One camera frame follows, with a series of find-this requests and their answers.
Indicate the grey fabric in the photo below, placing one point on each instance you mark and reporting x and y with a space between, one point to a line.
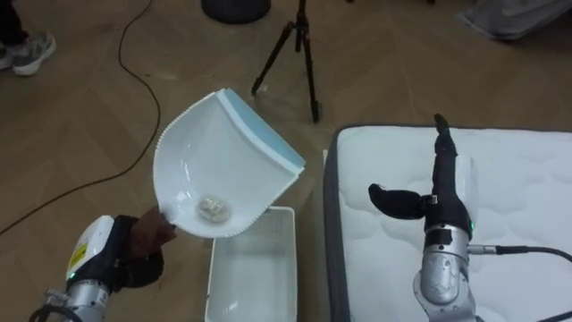
518 18

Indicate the black camera tripod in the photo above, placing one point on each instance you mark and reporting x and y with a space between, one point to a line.
300 49

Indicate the white dustpan with blue edge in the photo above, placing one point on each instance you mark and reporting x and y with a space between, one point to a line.
223 165

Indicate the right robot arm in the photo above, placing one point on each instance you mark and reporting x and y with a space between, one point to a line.
444 277

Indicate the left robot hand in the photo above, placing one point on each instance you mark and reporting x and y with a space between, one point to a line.
117 250

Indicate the white plastic basket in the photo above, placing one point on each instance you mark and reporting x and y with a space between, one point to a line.
254 273

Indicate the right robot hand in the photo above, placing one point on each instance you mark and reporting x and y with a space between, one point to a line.
442 188

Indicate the dark round base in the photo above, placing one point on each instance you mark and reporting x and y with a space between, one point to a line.
236 9

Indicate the white mattress with grey edge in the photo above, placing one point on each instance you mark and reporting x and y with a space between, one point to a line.
491 201

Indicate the crumpled paper ball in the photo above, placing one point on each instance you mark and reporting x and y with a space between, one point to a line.
213 209

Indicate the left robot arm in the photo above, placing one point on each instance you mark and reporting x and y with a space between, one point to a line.
85 300

